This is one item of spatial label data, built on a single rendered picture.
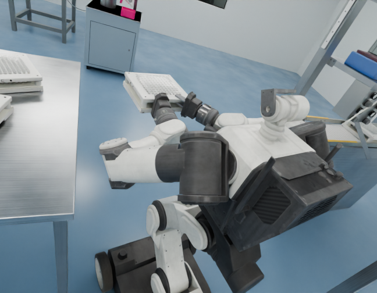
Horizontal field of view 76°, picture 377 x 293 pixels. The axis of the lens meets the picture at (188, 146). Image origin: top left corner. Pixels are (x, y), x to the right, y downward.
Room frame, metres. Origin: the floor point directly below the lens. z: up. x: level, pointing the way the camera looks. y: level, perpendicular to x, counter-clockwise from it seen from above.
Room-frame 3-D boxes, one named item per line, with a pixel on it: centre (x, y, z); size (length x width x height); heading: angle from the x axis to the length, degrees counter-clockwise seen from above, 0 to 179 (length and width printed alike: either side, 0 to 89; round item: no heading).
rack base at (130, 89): (1.05, 0.24, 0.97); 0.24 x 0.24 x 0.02; 42
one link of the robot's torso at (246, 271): (0.51, -0.25, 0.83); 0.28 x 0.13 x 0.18; 42
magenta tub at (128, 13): (3.07, 1.26, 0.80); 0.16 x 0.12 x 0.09; 110
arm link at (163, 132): (0.70, 0.08, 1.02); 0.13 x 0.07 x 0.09; 151
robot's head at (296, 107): (0.59, -0.19, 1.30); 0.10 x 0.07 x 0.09; 132
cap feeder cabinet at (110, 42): (3.21, 1.46, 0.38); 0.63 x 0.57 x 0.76; 110
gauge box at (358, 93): (1.45, -0.82, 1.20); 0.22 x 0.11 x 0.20; 122
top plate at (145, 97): (1.05, 0.24, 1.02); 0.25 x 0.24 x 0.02; 132
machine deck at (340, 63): (1.67, -0.92, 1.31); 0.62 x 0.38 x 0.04; 122
